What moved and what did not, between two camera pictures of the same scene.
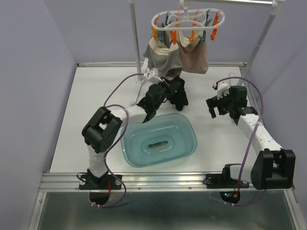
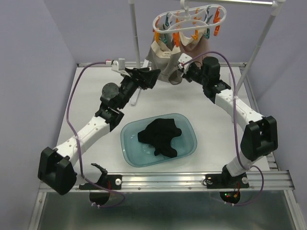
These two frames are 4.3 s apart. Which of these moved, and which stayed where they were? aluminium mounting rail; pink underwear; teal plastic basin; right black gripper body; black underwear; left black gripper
Moved: left black gripper; right black gripper body; black underwear
Stayed: aluminium mounting rail; teal plastic basin; pink underwear
